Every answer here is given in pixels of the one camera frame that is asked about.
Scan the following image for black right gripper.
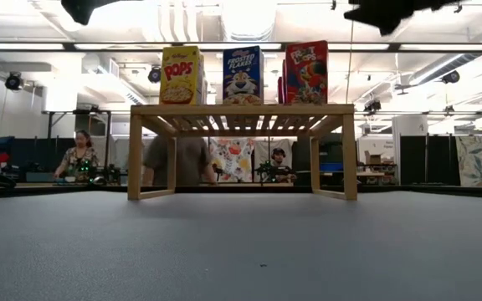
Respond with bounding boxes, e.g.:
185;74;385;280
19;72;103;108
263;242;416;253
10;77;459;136
343;0;482;37

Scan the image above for yellow Corn Pops cereal box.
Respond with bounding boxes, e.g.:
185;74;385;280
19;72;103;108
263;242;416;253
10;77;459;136
159;45;203;105

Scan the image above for blue Frosted Flakes cereal box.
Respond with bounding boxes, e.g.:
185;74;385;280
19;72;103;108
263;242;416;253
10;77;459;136
222;45;265;105

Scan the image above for wooden slatted shelf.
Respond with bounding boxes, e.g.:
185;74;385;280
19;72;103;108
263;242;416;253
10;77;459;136
126;103;358;202

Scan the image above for black metal rack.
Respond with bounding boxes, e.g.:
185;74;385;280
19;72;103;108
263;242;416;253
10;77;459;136
41;109;112;185

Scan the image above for cardboard box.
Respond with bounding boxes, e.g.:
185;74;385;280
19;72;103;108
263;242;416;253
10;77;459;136
364;150;387;166

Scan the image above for black partition panel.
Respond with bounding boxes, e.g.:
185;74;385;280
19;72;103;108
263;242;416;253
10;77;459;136
399;134;462;187

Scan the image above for person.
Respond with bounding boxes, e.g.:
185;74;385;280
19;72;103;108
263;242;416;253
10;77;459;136
270;146;296;184
142;135;218;187
53;129;100;184

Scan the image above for floral curtain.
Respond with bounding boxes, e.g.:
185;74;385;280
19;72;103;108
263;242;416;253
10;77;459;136
455;135;482;188

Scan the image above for floral hanging cloth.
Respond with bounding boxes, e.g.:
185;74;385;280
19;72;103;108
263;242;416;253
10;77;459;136
209;137;256;184

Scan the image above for blue-grey table mat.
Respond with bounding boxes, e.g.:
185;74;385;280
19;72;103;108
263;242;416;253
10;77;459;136
0;190;482;301

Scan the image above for black metal table frame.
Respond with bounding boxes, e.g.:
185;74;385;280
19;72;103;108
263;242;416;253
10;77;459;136
0;182;482;200

